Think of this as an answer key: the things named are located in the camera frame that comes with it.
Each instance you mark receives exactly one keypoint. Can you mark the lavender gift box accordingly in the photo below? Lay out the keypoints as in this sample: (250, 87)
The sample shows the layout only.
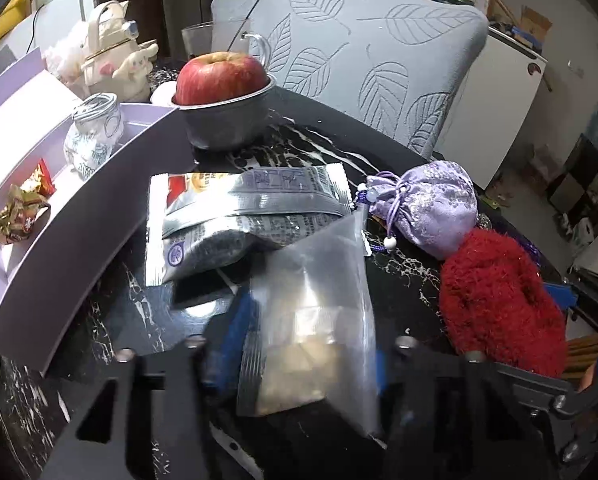
(69, 270)

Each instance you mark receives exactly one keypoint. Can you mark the red fuzzy sock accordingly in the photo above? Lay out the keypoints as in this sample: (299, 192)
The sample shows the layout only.
(494, 305)

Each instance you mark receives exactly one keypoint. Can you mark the white cabinet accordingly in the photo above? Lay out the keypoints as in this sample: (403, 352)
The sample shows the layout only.
(499, 100)

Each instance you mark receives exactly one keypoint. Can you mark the cream character teapot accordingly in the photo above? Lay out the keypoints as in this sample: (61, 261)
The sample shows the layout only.
(114, 60)

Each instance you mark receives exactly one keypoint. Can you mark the metal bowl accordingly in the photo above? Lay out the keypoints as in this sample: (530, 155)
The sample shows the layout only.
(229, 125)

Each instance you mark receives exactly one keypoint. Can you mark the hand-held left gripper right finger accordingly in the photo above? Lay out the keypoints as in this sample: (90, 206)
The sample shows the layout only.
(414, 375)

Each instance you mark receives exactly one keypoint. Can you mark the leaf-pattern covered chair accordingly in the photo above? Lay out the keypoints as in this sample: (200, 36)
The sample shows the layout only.
(379, 60)

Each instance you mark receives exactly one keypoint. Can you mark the white tissue pack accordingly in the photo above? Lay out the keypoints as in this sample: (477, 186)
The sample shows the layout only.
(163, 96)

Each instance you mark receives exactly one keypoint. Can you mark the translucent zip bag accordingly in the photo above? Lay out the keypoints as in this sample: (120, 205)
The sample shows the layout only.
(319, 310)

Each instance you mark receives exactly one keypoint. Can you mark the silver snack packet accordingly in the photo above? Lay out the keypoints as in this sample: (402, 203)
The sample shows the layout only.
(259, 195)

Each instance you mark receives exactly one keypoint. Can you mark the red apple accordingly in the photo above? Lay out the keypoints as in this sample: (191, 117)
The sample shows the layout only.
(221, 77)

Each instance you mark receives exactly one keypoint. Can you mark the gold candy bag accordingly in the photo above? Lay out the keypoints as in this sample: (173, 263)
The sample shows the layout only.
(14, 215)

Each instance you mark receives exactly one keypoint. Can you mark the lavender brocade pouch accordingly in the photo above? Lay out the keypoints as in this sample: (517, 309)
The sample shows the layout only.
(429, 210)

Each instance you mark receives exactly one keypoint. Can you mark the open cardboard box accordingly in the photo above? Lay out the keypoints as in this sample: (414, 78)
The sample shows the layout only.
(531, 25)

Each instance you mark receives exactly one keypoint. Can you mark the glass mug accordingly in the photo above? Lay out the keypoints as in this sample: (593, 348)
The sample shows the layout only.
(199, 40)

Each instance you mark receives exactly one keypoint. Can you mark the white refrigerator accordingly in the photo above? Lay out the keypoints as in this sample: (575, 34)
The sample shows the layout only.
(59, 15)

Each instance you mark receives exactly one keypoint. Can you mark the bamboo pole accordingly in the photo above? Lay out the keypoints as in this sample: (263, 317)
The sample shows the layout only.
(509, 15)

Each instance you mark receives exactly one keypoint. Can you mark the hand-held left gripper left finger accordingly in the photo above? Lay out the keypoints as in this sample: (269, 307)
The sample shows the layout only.
(229, 345)

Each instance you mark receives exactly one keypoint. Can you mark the metal stirrer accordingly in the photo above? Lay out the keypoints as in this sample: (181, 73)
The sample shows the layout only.
(244, 25)

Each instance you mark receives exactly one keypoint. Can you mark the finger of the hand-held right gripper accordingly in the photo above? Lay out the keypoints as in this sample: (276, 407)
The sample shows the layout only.
(554, 394)
(559, 296)

